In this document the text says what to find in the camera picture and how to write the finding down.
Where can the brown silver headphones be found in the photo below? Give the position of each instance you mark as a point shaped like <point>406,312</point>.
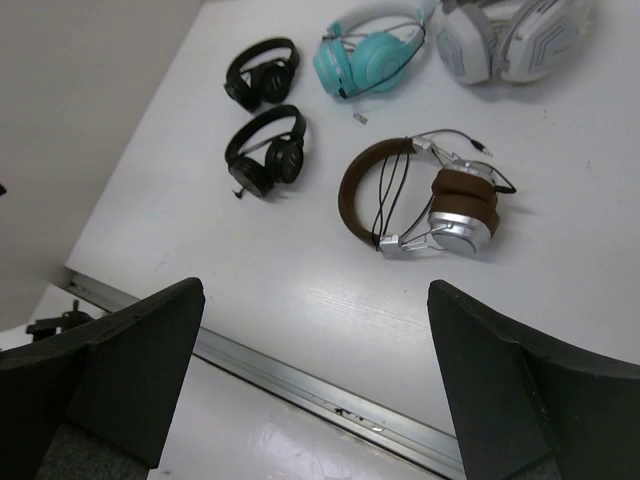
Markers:
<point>460,215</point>

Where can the black headphones far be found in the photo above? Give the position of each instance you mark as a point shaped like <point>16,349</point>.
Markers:
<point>269,81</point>

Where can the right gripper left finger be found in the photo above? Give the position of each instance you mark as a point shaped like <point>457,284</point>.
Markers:
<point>96,401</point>

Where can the teal headphones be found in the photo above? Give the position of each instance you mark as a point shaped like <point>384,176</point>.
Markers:
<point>378,61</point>

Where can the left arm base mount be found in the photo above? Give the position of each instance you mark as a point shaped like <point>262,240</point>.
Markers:
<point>49,327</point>

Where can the black headphones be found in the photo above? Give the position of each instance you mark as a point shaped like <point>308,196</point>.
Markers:
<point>269,81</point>
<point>276,160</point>

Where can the small metal clip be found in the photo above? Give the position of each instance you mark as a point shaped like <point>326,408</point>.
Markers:
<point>360,118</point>

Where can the black headphones near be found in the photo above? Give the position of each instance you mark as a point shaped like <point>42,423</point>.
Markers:
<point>276,160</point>

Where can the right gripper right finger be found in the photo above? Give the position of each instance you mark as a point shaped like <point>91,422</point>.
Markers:
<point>526,405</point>

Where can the white grey gaming headset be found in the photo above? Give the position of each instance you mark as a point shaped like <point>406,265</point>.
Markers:
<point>512,41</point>

